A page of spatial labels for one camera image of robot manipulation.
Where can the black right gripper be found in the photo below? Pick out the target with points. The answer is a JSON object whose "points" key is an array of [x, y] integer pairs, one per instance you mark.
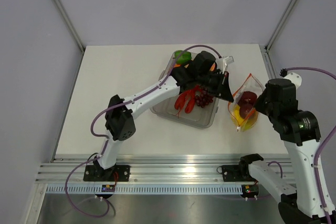
{"points": [[259, 106]]}

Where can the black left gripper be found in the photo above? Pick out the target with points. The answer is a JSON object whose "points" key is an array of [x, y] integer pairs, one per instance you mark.
{"points": [[222, 80]]}

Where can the clear zip bag orange zipper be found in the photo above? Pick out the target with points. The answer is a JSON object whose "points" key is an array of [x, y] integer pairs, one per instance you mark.
{"points": [[252, 84]]}

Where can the red apple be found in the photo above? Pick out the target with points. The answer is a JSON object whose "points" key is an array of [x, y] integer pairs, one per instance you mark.
{"points": [[247, 97]]}

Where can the dark red round fruit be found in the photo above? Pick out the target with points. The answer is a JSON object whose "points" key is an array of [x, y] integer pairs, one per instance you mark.
{"points": [[245, 109]]}

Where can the yellow lemon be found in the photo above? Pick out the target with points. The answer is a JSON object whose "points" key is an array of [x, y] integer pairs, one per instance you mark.
{"points": [[235, 112]]}

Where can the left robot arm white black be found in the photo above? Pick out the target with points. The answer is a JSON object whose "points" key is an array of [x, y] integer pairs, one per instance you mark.
{"points": [[120, 119]]}

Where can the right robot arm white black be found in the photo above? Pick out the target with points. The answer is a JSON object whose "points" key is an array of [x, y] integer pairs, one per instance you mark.
{"points": [[309, 200]]}

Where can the clear plastic food bin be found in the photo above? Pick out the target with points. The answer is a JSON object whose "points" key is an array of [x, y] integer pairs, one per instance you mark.
{"points": [[200, 117]]}

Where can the dark red grape bunch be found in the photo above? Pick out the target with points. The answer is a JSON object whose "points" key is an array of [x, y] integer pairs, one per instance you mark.
{"points": [[202, 97]]}

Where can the red crayfish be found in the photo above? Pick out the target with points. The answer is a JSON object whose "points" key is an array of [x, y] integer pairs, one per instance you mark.
{"points": [[186, 101]]}

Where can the green bell pepper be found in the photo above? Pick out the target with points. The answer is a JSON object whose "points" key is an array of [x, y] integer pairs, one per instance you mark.
{"points": [[182, 57]]}

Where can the right aluminium frame post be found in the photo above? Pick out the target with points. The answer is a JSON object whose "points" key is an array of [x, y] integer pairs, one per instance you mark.
{"points": [[281, 24]]}

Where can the aluminium frame post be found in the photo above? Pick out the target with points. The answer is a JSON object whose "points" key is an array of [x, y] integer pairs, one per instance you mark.
{"points": [[281, 24], [68, 23]]}

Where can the aluminium mounting rail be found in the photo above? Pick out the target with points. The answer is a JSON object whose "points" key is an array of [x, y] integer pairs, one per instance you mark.
{"points": [[162, 169]]}

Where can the white slotted cable duct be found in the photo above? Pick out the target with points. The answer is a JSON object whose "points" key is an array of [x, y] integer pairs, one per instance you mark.
{"points": [[145, 189]]}

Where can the left aluminium frame post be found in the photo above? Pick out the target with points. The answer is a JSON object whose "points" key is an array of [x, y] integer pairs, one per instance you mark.
{"points": [[68, 23]]}

